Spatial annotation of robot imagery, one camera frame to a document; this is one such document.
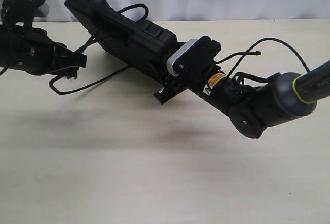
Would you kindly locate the black plastic tool case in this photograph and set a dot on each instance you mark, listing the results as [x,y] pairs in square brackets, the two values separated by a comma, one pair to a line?
[128,35]

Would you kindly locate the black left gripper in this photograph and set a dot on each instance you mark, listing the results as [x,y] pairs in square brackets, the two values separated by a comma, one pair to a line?
[33,51]

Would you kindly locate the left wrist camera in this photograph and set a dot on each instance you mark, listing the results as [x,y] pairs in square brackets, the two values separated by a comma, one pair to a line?
[23,11]

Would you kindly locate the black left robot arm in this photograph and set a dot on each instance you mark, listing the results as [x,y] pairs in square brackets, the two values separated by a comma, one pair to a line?
[5,56]

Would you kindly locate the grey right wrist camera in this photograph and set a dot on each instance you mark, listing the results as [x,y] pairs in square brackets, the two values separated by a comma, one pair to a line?
[171,61]

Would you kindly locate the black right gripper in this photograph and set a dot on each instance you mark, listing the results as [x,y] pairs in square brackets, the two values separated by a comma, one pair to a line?
[192,67]

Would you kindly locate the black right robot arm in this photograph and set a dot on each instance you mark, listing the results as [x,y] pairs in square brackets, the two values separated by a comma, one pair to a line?
[252,103]

